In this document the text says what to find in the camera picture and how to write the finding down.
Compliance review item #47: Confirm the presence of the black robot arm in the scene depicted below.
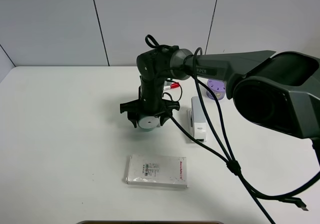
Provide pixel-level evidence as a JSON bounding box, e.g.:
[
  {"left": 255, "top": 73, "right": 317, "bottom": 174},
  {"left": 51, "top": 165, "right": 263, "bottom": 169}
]
[{"left": 120, "top": 46, "right": 320, "bottom": 139}]

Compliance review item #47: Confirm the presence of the white cardboard box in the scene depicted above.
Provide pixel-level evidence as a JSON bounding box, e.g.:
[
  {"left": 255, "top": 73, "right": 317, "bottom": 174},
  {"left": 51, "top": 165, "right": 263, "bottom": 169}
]
[{"left": 125, "top": 154, "right": 188, "bottom": 189}]

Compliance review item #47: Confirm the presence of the black cable bundle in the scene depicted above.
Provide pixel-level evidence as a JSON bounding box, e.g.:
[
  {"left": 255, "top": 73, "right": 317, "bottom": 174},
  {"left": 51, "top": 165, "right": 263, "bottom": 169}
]
[{"left": 144, "top": 34, "right": 320, "bottom": 224}]

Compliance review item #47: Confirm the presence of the white grey stapler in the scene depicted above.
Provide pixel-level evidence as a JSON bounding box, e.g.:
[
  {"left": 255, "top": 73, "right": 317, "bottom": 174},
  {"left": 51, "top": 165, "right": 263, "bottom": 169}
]
[{"left": 187, "top": 96, "right": 207, "bottom": 143}]

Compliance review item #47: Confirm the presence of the teal pencil sharpener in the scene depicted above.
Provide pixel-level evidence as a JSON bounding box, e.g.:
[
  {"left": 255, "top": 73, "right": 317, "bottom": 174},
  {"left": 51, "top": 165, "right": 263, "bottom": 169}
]
[{"left": 137, "top": 115, "right": 160, "bottom": 131}]

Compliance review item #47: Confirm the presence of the purple round container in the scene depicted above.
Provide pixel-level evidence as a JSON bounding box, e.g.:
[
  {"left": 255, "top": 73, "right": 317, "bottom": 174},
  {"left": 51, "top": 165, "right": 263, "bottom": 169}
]
[{"left": 207, "top": 79, "right": 226, "bottom": 100}]

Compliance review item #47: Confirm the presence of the red whiteboard marker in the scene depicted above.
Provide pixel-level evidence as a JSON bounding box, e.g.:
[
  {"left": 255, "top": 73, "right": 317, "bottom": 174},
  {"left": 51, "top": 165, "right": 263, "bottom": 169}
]
[{"left": 163, "top": 83, "right": 180, "bottom": 91}]

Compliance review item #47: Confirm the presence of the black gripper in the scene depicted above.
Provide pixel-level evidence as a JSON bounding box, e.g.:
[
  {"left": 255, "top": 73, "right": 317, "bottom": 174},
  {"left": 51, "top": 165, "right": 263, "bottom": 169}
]
[{"left": 120, "top": 76, "right": 180, "bottom": 128}]

